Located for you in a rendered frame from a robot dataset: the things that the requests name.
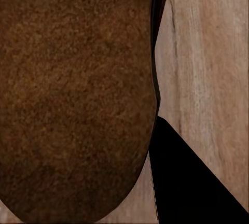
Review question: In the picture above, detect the sandal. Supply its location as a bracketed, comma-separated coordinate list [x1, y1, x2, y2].
[0, 0, 166, 224]

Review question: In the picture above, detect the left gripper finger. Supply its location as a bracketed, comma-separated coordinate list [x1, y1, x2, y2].
[149, 116, 249, 224]

